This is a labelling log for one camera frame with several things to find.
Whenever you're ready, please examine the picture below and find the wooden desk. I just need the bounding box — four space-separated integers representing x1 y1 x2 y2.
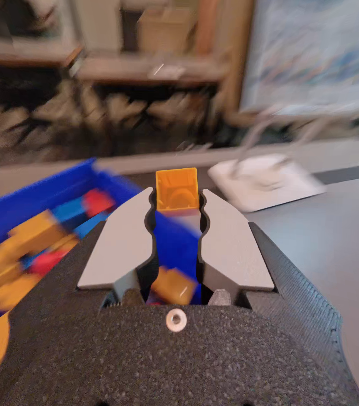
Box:
76 52 231 96

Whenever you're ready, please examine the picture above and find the blue plastic bin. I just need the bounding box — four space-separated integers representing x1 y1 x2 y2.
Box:
0 158 202 406

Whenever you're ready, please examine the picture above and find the yellow mega block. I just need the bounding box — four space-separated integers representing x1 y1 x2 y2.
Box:
155 167 200 212

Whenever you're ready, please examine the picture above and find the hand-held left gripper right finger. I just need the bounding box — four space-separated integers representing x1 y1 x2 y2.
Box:
197 189 276 299

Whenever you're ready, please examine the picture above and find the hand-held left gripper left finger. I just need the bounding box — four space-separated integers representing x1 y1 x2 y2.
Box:
77 187 158 303

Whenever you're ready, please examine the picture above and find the printed instruction sheet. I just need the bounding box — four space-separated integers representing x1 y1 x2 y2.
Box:
240 0 359 116

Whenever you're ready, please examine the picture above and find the pile of mixed mega blocks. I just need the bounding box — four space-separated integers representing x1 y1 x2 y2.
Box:
0 189 199 375

